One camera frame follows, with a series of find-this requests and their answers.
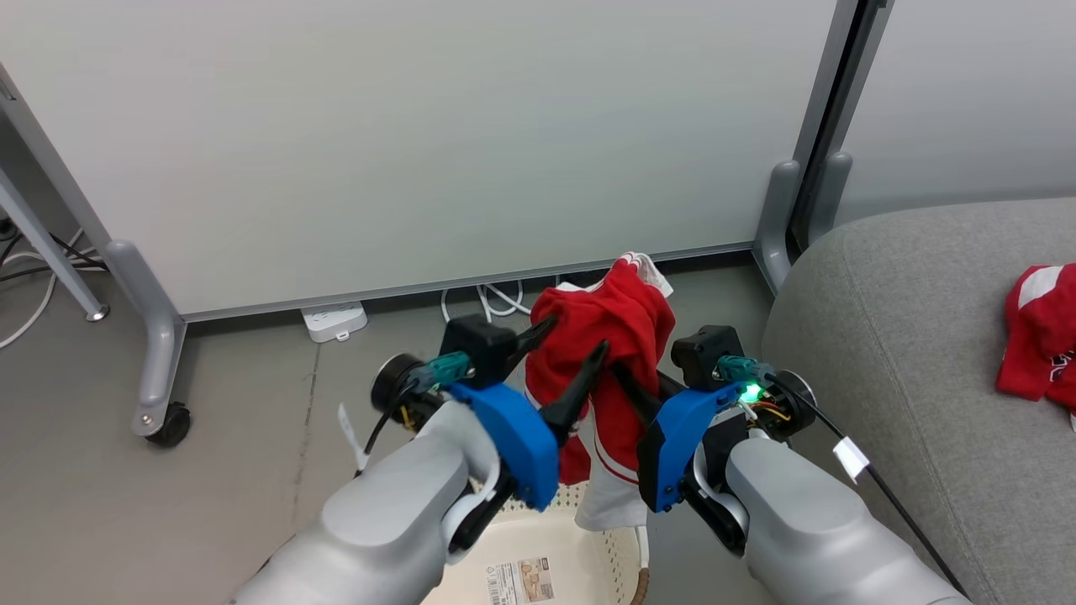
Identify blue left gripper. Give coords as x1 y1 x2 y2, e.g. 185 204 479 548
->
448 314 610 513

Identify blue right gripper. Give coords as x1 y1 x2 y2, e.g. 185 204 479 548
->
610 362 751 514

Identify red garment with white trim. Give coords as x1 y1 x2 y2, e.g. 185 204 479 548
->
525 251 677 532

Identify grey fabric sofa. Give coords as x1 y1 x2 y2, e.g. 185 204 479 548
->
761 197 1076 605

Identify beige perforated laundry basket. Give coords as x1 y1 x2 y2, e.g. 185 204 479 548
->
420 479 652 605

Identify paper label sticker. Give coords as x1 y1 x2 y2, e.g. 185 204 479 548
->
485 556 556 605

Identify white power strip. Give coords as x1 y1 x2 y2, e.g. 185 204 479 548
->
301 301 369 344

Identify large white partition panel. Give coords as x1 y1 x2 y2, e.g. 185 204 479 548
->
0 0 858 446

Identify black caster wheel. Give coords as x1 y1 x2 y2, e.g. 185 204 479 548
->
145 402 193 448

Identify red garment with dark print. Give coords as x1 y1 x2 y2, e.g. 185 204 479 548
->
996 263 1076 413

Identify grey metal table leg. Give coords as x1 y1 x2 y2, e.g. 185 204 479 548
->
0 164 110 323

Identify white looped cable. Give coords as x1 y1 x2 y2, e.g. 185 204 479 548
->
440 280 532 324

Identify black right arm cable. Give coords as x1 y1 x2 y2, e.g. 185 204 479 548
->
715 355 972 599

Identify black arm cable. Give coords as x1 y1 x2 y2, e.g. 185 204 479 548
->
715 355 972 599
338 351 473 476

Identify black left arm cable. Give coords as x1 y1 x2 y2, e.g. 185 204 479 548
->
338 351 473 476

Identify black floor cables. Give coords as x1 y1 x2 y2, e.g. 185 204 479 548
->
0 231 110 282

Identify white floor cable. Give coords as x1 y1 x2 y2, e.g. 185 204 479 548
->
0 227 85 350

